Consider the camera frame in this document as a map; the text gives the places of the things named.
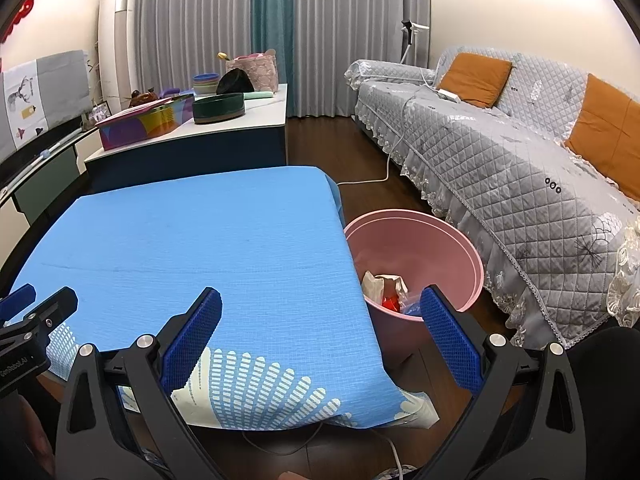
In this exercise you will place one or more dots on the grey quilted sofa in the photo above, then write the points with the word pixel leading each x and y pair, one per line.
pixel 500 160

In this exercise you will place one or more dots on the white power strip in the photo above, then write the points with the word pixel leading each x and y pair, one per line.
pixel 448 95

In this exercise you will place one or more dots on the white top coffee table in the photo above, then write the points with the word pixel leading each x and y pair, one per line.
pixel 240 130

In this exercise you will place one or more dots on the blue patterned tablecloth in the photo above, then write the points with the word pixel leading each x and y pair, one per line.
pixel 200 240

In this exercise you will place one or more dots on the colourful rectangular box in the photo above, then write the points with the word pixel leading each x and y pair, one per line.
pixel 145 125

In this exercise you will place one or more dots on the grey television dust cover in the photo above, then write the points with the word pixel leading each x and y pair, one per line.
pixel 60 85

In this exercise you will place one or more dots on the stack of coloured bowls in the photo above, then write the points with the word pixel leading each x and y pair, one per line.
pixel 205 84

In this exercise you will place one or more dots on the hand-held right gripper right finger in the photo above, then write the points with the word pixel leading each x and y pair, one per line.
pixel 450 340

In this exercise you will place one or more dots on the grey curtain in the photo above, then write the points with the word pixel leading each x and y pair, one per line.
pixel 190 20
pixel 355 35

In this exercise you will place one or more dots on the purple toy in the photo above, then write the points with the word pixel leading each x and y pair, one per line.
pixel 170 92

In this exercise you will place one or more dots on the orange cushion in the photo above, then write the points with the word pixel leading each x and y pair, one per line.
pixel 605 130
pixel 472 77

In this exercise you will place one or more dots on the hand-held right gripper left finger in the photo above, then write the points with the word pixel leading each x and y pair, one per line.
pixel 192 335

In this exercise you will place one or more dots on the white rod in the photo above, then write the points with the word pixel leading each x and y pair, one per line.
pixel 45 154

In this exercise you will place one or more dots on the red knot wall decoration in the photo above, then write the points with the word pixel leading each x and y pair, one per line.
pixel 15 20

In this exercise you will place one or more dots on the pink plastic basin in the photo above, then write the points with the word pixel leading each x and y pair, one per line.
pixel 415 240

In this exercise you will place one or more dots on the mint green roll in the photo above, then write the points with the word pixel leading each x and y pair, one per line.
pixel 259 95

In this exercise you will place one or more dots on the dark green round tin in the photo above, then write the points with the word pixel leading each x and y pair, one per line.
pixel 218 106

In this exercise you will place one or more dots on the red plastic bag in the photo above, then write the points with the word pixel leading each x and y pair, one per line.
pixel 390 305

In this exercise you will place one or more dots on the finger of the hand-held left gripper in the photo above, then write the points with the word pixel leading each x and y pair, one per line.
pixel 17 302
pixel 52 307

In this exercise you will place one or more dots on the black hat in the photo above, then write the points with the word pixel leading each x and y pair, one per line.
pixel 234 82

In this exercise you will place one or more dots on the white standing air conditioner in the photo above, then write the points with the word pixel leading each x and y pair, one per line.
pixel 117 45

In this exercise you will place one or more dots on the small photo frame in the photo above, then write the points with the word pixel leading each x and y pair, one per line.
pixel 101 111

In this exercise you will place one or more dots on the teal curtain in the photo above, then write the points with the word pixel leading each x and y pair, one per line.
pixel 272 35

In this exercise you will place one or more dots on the white phone holder stand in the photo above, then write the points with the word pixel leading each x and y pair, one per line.
pixel 411 42

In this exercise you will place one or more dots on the pink fabric basket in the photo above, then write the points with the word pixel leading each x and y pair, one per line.
pixel 262 71

